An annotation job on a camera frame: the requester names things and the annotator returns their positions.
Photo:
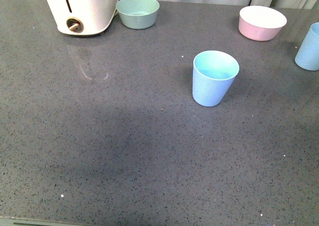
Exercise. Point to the blue cup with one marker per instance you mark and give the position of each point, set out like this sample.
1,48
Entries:
213,73
307,56

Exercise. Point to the green bowl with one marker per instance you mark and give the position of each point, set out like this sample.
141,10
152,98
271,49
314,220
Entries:
138,14

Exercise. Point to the white toaster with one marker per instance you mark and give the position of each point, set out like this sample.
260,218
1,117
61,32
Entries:
82,17

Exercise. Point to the pink bowl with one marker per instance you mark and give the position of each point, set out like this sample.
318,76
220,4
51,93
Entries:
260,23

